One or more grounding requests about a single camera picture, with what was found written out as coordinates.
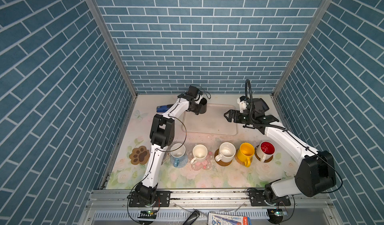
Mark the white mug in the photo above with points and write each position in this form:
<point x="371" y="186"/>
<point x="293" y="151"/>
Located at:
<point x="200" y="153"/>
<point x="226" y="153"/>

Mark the white zigzag woven coaster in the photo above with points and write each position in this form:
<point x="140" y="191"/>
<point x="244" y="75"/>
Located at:
<point x="166" y="158"/>

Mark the printed paper package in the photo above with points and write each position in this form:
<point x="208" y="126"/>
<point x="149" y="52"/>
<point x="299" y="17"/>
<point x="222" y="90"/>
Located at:
<point x="218" y="219"/>

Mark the black remote handle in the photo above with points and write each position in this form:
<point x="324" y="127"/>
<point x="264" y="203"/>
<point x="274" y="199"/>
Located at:
<point x="192" y="218"/>

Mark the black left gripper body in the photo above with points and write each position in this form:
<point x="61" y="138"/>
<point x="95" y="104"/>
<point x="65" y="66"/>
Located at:
<point x="195" y="107"/>

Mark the grey blue woven coaster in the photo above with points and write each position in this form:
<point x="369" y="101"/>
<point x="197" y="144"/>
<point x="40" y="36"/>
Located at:
<point x="179" y="162"/>

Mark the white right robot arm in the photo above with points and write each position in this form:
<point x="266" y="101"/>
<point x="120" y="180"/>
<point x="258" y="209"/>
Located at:
<point x="316" y="172"/>

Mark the blue black stapler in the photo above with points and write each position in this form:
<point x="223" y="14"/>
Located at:
<point x="163" y="108"/>

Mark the black calculator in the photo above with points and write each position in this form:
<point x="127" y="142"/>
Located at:
<point x="260" y="105"/>

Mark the yellow mug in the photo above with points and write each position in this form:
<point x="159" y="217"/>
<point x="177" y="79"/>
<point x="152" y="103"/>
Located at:
<point x="246" y="153"/>

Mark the red interior mug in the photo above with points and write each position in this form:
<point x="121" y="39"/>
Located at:
<point x="268" y="148"/>

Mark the pink flower coaster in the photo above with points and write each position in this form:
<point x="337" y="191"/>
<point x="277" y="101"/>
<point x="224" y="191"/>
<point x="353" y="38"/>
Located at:
<point x="205" y="165"/>

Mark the cork woven coaster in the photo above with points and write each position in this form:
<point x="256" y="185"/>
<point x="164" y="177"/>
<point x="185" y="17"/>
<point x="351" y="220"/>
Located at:
<point x="238" y="160"/>

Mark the dark brown round coaster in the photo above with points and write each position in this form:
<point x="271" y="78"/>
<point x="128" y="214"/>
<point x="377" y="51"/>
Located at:
<point x="261" y="156"/>

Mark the black mug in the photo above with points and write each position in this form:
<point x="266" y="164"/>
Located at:
<point x="202" y="107"/>

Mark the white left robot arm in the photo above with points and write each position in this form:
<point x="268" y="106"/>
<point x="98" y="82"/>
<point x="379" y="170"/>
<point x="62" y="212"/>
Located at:
<point x="162" y="135"/>

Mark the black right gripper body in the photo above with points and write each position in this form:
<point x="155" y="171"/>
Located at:
<point x="244" y="118"/>

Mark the beige serving tray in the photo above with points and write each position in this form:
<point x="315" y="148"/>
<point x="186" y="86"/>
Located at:
<point x="211" y="122"/>

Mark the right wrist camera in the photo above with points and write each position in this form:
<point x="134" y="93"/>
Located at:
<point x="243" y="103"/>

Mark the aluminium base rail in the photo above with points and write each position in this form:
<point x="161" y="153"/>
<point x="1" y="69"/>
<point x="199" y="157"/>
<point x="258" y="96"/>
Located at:
<point x="111" y="207"/>

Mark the paw print coaster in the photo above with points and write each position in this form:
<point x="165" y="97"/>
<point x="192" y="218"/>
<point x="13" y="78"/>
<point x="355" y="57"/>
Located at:
<point x="139" y="156"/>

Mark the light blue patterned mug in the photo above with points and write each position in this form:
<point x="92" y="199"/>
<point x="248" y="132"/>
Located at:
<point x="178" y="150"/>

